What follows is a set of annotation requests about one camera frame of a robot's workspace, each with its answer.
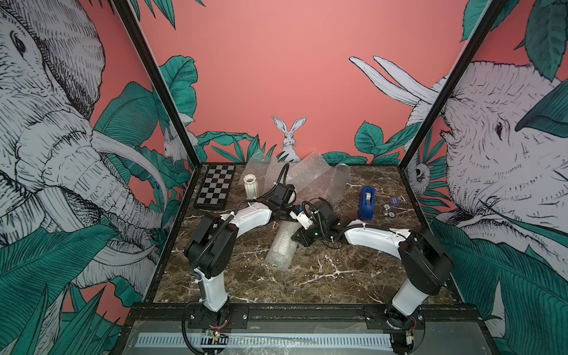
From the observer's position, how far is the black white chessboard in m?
1.03

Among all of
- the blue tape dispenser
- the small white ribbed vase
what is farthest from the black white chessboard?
the blue tape dispenser

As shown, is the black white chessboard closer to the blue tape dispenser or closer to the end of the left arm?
the end of the left arm
